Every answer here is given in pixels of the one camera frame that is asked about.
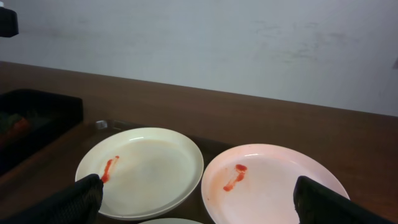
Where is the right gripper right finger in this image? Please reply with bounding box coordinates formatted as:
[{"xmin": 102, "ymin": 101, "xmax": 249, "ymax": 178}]
[{"xmin": 293, "ymin": 175, "xmax": 394, "ymax": 224}]

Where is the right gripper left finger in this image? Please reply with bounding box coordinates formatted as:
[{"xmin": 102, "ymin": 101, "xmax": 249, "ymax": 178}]
[{"xmin": 1, "ymin": 174, "xmax": 104, "ymax": 224}]

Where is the cream white plate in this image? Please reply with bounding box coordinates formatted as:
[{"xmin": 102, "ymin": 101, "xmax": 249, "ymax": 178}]
[{"xmin": 75, "ymin": 128, "xmax": 204, "ymax": 220}]

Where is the brown serving tray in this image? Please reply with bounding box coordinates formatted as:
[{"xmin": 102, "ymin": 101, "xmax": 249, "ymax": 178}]
[{"xmin": 1, "ymin": 119, "xmax": 233, "ymax": 223}]

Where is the black plastic tray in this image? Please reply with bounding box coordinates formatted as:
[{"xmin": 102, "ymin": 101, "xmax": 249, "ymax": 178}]
[{"xmin": 1, "ymin": 89, "xmax": 83, "ymax": 175}]

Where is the pink white plate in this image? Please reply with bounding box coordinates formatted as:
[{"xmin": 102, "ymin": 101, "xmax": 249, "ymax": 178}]
[{"xmin": 201, "ymin": 144, "xmax": 348, "ymax": 224}]

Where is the pale blue plate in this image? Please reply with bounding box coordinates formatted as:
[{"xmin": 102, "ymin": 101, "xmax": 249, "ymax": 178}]
[{"xmin": 139, "ymin": 218, "xmax": 202, "ymax": 224}]

